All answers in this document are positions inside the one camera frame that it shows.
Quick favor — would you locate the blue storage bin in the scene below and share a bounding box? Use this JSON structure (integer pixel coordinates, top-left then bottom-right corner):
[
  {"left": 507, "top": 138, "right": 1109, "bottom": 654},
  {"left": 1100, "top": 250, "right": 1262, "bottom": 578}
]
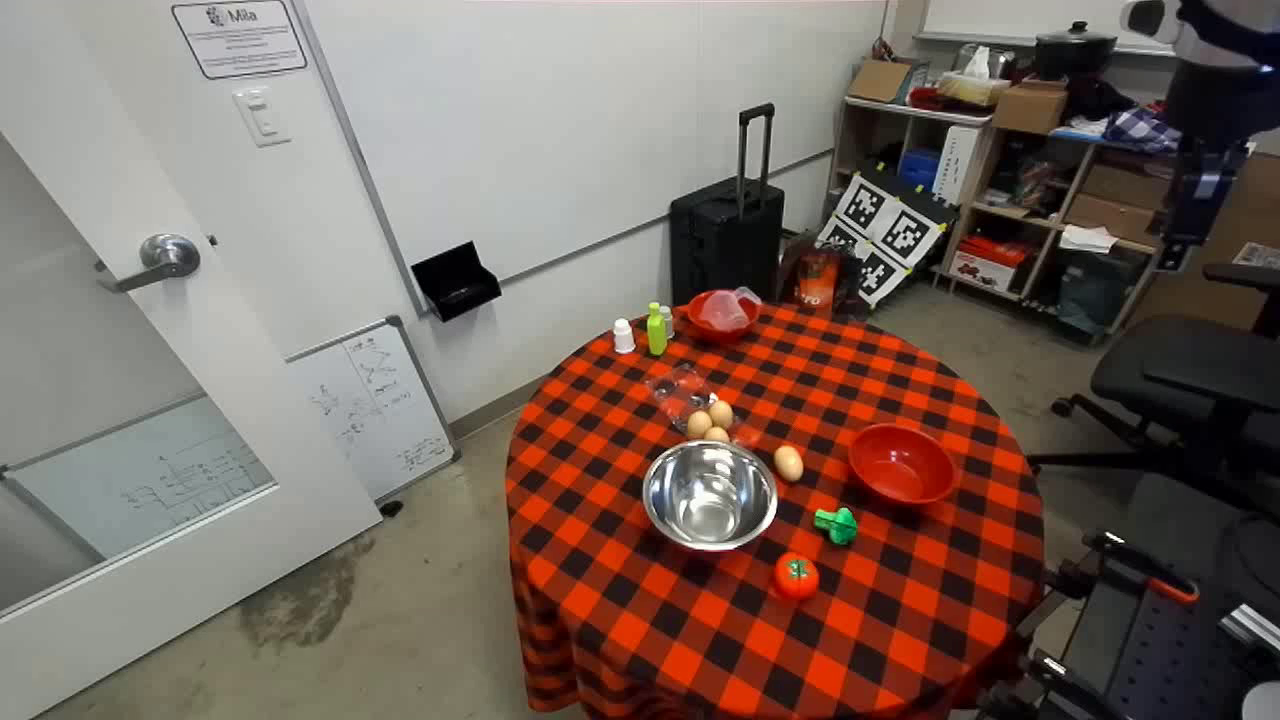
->
[{"left": 890, "top": 148, "right": 942, "bottom": 193}]

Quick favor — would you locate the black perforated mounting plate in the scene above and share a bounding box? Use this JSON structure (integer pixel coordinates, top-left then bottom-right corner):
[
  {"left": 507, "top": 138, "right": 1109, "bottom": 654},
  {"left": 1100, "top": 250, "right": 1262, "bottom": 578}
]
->
[{"left": 1016, "top": 530, "right": 1280, "bottom": 720}]

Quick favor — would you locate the white door with window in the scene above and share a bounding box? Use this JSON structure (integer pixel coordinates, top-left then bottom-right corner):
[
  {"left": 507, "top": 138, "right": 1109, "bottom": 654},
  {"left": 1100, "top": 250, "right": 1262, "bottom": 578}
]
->
[{"left": 0, "top": 122, "right": 392, "bottom": 720}]

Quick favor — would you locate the wooden storage shelf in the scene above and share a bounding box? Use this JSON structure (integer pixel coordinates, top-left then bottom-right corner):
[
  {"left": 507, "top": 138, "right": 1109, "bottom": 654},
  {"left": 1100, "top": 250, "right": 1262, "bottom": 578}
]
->
[{"left": 832, "top": 88, "right": 1179, "bottom": 339}]

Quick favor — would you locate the black office chair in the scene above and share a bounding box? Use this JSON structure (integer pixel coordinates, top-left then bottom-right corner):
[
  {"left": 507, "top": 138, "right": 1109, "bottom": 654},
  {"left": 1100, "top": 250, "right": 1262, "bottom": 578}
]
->
[{"left": 1028, "top": 258, "right": 1280, "bottom": 516}]

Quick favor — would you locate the black white marker board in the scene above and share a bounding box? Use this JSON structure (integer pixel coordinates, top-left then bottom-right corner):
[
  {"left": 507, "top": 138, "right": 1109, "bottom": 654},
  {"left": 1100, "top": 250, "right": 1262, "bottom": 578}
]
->
[{"left": 813, "top": 168, "right": 958, "bottom": 311}]

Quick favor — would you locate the silver metal bowl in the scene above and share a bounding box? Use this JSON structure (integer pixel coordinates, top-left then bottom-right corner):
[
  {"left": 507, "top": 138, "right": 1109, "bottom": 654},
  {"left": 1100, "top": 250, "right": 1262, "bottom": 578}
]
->
[{"left": 634, "top": 434, "right": 783, "bottom": 557}]

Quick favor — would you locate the small leaning whiteboard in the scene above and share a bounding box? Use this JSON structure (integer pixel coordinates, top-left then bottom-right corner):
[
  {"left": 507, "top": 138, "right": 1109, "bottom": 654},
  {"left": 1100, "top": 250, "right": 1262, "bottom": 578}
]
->
[{"left": 284, "top": 317, "right": 458, "bottom": 506}]

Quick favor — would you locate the cardboard box on shelf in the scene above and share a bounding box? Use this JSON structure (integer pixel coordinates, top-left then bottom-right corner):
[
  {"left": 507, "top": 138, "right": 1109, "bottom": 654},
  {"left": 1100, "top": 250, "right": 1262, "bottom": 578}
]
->
[{"left": 989, "top": 79, "right": 1070, "bottom": 136}]

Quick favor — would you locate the black rolling suitcase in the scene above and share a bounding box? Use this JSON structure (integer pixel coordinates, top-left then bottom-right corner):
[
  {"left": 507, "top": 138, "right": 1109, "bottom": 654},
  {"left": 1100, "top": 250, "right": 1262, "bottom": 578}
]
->
[{"left": 665, "top": 100, "right": 789, "bottom": 306}]

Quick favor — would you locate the red toy tomato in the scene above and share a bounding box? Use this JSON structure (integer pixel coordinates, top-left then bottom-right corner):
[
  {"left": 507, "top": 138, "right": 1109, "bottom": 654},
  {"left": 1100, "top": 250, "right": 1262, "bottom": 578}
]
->
[{"left": 772, "top": 548, "right": 822, "bottom": 602}]

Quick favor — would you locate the red bowl with bag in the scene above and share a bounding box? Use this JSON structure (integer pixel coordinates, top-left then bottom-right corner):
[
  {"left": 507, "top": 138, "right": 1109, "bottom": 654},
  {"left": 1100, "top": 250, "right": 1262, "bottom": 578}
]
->
[{"left": 678, "top": 289, "right": 766, "bottom": 348}]

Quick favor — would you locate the large cardboard box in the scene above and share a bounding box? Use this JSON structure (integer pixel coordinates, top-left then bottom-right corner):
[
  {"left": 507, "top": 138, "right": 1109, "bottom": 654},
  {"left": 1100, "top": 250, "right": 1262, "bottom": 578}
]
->
[{"left": 1064, "top": 154, "right": 1174, "bottom": 248}]

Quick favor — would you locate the green plastic bottle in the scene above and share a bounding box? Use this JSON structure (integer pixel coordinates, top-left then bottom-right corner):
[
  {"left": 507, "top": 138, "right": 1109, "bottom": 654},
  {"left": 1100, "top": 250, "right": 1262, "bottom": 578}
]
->
[{"left": 642, "top": 298, "right": 677, "bottom": 360}]

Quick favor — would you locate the silver door handle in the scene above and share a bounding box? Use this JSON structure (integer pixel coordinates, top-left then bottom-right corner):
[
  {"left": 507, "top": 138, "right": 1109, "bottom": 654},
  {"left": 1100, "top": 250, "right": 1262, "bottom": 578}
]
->
[{"left": 90, "top": 233, "right": 208, "bottom": 297}]

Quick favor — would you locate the white wall sign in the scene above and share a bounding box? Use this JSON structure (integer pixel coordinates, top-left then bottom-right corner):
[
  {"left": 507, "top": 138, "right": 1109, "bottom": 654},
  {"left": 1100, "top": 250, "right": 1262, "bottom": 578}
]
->
[{"left": 168, "top": 0, "right": 312, "bottom": 85}]

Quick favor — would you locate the large wall whiteboard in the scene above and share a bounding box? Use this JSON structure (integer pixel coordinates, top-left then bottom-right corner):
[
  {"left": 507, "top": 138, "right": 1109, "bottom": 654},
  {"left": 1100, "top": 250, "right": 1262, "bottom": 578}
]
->
[{"left": 284, "top": 0, "right": 890, "bottom": 319}]

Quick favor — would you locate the red storage box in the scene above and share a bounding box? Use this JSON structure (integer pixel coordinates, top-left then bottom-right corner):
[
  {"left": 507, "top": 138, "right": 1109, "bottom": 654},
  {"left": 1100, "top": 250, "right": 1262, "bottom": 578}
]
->
[{"left": 946, "top": 237, "right": 1038, "bottom": 298}]

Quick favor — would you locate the white light switch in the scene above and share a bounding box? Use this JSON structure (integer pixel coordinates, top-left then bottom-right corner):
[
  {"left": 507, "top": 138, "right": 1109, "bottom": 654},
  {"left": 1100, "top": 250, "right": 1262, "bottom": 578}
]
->
[{"left": 233, "top": 85, "right": 295, "bottom": 153}]

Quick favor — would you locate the empty red bowl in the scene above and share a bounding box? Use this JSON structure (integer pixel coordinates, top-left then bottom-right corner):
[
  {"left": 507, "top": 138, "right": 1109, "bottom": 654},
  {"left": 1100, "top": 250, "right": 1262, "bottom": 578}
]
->
[{"left": 845, "top": 418, "right": 963, "bottom": 512}]

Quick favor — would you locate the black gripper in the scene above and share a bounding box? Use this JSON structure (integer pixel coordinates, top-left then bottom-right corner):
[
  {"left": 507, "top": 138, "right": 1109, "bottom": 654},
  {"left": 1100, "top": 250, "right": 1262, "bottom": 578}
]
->
[{"left": 1163, "top": 59, "right": 1280, "bottom": 206}]

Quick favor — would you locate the black orange bar clamp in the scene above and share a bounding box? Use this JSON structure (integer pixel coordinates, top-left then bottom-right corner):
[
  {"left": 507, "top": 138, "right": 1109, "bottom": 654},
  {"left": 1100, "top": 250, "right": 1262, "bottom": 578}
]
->
[{"left": 1093, "top": 530, "right": 1207, "bottom": 613}]

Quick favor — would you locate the black wall holder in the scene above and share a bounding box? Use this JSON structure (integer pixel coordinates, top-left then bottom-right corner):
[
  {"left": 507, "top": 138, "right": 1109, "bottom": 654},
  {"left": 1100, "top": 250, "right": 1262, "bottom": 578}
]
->
[{"left": 409, "top": 238, "right": 503, "bottom": 325}]

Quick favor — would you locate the orange bag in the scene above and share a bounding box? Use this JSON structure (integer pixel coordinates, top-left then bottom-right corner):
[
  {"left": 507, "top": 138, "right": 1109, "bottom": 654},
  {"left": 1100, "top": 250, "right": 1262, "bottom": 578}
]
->
[{"left": 783, "top": 238, "right": 854, "bottom": 319}]

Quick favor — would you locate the small cardboard box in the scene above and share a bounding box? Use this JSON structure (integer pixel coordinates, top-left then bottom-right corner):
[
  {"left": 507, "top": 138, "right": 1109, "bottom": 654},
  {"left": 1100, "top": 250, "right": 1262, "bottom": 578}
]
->
[{"left": 845, "top": 57, "right": 918, "bottom": 106}]

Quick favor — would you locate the green toy vegetable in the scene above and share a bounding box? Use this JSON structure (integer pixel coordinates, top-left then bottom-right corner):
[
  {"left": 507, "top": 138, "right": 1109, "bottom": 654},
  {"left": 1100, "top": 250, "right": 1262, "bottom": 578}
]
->
[{"left": 813, "top": 502, "right": 862, "bottom": 550}]

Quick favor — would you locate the clear plastic egg carton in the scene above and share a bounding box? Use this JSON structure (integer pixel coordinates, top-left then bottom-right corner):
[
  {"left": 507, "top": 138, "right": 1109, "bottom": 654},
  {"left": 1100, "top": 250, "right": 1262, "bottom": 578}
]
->
[{"left": 642, "top": 362, "right": 745, "bottom": 453}]

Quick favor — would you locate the clear plastic bag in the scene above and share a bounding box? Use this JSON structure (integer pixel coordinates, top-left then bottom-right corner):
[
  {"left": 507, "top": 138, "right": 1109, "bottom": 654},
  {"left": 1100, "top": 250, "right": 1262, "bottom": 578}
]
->
[{"left": 697, "top": 284, "right": 762, "bottom": 336}]

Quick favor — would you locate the red black checkered tablecloth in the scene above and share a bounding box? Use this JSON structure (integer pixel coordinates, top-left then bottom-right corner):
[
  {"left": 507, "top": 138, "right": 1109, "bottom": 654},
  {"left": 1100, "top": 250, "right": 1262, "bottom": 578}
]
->
[{"left": 498, "top": 298, "right": 1046, "bottom": 720}]

